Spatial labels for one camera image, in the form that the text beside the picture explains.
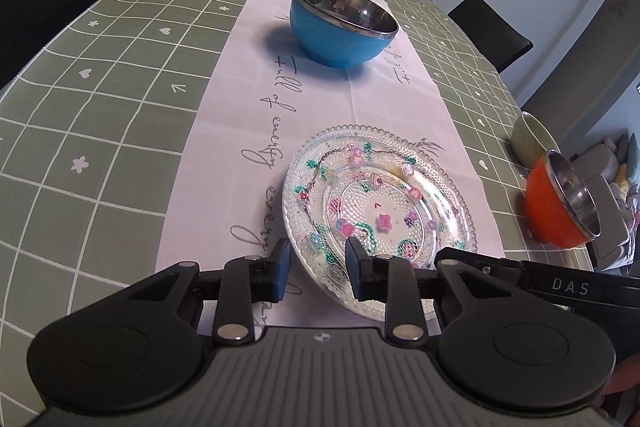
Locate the green ceramic bowl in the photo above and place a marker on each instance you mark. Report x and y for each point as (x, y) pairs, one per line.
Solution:
(530, 142)

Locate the teal cushion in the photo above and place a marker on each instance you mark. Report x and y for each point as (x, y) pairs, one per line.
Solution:
(634, 162)

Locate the blue steel bowl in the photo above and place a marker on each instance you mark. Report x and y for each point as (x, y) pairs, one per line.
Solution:
(330, 42)

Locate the white printed table runner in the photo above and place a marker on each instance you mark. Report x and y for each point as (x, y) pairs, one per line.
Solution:
(250, 82)

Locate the white painted plate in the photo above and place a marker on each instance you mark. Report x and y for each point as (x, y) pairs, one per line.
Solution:
(345, 187)

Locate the orange steel bowl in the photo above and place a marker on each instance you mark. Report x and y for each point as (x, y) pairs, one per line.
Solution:
(545, 207)

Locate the beige sofa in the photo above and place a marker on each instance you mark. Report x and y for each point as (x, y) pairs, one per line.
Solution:
(597, 167)

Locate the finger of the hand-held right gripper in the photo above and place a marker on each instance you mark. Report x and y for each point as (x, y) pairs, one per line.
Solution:
(490, 266)

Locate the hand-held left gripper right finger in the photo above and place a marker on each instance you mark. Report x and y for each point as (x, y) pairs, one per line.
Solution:
(353, 268)

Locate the person's right forearm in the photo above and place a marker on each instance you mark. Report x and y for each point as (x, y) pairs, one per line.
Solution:
(625, 374)

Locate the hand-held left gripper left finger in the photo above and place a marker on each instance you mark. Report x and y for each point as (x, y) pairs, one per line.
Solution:
(280, 268)

